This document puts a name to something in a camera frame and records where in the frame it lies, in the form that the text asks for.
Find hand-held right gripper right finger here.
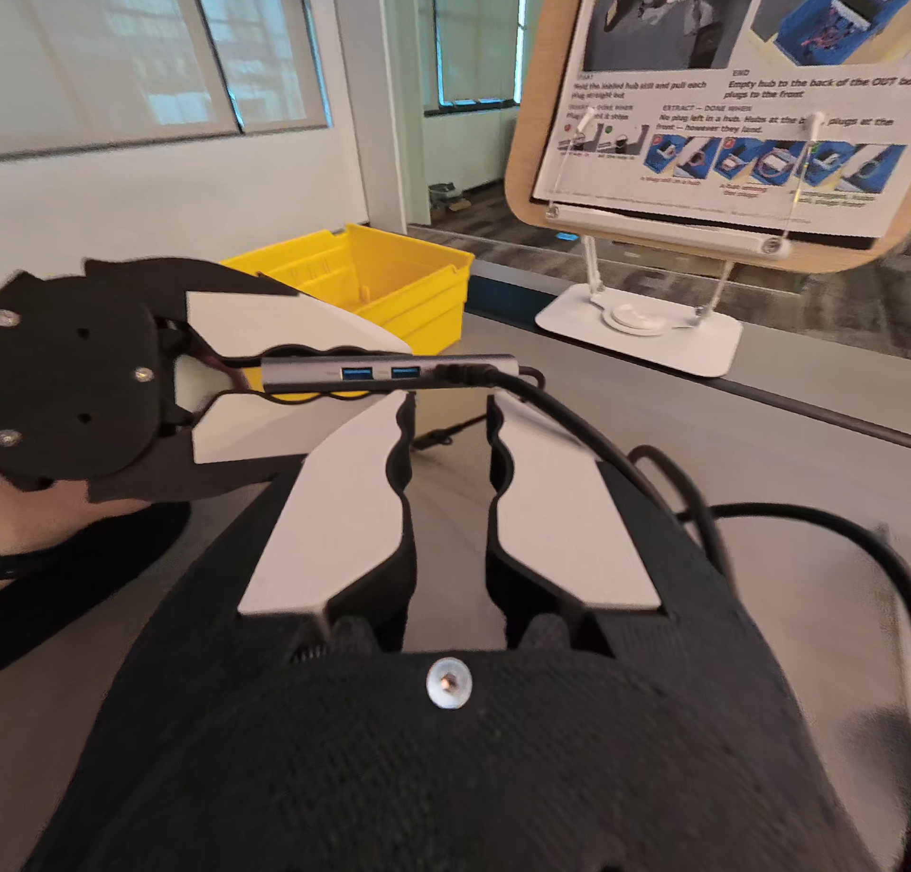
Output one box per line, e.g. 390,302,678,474
486,391,664,634

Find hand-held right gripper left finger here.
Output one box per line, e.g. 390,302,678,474
237,390,419,634

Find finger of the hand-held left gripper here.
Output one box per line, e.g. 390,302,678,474
191,388,403,466
185,290,414,364

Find grey USB hub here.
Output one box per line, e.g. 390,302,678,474
260,353,549,455

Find yellow storage bin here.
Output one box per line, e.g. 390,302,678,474
221,223,476,399

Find black cable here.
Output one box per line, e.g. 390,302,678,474
434,363,911,603

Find person's left hand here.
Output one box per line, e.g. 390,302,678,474
0,477,152,558

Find white metal stand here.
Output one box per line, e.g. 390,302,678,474
534,199,794,380

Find glass window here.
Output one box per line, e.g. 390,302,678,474
423,0,528,115
0,0,334,160

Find instruction sheet on wooden stand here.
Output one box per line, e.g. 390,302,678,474
504,0,911,275

